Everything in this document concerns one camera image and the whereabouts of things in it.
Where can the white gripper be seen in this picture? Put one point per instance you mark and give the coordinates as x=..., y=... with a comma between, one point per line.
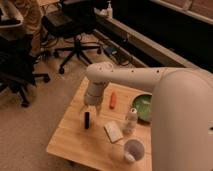
x=92, y=100

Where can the black office chair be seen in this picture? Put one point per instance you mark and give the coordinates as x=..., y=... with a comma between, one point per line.
x=74, y=18
x=16, y=64

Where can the green plate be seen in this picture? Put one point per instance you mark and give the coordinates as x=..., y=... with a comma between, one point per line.
x=142, y=104

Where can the orange carrot toy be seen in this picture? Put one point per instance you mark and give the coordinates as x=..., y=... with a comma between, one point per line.
x=113, y=100

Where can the black office chair left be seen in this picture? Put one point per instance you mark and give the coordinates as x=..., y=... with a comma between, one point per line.
x=16, y=64

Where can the white sponge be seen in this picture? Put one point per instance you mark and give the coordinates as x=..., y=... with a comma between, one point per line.
x=113, y=131

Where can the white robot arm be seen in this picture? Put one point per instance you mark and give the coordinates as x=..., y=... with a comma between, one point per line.
x=181, y=111

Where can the person in beige clothes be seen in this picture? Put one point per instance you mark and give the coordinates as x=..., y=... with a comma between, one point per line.
x=30, y=11

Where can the white spray bottle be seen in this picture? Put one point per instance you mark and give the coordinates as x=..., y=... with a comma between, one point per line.
x=110, y=10

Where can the black office chair centre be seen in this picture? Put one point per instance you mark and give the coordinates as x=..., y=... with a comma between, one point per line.
x=74, y=18

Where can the wooden table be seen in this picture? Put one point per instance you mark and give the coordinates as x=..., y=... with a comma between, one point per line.
x=92, y=147

